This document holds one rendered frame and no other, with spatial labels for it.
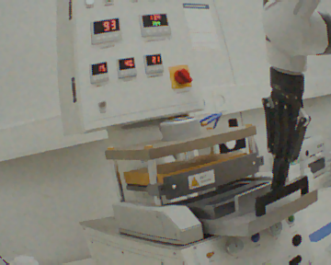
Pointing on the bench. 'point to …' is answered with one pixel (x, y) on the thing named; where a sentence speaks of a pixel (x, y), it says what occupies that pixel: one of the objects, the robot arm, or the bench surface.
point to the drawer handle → (280, 193)
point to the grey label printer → (310, 155)
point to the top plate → (181, 139)
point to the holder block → (217, 200)
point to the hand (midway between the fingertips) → (279, 176)
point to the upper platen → (136, 179)
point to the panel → (277, 248)
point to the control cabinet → (126, 74)
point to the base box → (113, 254)
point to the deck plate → (136, 236)
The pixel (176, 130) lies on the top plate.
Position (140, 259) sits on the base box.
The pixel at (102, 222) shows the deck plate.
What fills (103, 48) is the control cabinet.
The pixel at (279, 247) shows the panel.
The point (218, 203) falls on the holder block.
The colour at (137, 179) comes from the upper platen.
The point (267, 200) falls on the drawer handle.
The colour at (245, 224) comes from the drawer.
